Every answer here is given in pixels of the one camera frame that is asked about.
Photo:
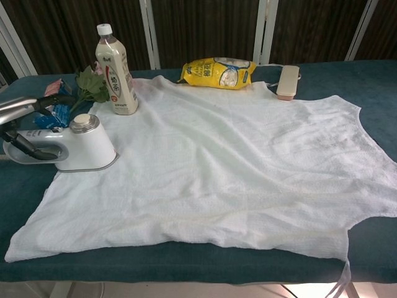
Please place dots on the pink artificial flower bouquet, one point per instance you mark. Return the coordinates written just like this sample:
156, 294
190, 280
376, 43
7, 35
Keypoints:
91, 85

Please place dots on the white handheld steam iron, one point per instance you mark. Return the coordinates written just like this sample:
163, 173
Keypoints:
90, 146

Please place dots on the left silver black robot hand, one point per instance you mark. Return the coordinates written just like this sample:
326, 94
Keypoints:
18, 108

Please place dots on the brown folding screen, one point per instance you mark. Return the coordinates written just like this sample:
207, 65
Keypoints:
201, 31

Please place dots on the blue pink cookie box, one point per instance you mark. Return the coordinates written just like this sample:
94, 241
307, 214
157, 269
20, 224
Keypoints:
60, 113

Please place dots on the dark teal table cover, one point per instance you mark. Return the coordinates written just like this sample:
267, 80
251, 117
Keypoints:
18, 186

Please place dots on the white sleeveless shirt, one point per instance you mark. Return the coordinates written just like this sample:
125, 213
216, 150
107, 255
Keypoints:
217, 174

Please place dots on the yellow marshmallow bag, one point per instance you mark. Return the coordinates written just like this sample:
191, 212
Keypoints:
211, 74

